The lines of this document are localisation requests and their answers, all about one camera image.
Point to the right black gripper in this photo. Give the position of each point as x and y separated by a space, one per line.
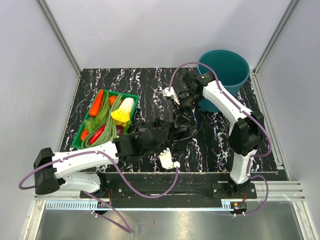
181 104

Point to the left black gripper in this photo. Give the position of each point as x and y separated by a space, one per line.
165 130

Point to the black trash bag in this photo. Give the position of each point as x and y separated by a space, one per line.
181 129

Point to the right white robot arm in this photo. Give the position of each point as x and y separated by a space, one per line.
246 127

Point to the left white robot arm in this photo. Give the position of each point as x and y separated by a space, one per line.
52 168

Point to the teal trash bin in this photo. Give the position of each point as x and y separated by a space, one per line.
231 68

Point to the purple onion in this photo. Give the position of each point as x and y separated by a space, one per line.
120 130

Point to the yellow white napa cabbage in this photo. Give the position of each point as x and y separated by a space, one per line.
122 115

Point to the red chili pepper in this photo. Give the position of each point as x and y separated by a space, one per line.
96 136

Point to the green leafy vegetable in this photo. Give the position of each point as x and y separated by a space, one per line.
91 123

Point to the small orange carrot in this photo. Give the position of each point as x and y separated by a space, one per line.
83 134

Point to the orange tomato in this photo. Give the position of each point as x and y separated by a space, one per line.
112 100

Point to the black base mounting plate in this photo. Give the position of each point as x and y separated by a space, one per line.
206 185

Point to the green vegetable basket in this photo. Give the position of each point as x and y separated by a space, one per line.
77 142

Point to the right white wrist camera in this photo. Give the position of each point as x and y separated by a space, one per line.
170 94

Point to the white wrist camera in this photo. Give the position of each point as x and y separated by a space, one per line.
170 94
166 160

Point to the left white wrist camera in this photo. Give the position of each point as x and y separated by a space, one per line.
166 160

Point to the aluminium frame rail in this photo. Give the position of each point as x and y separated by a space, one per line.
279 190

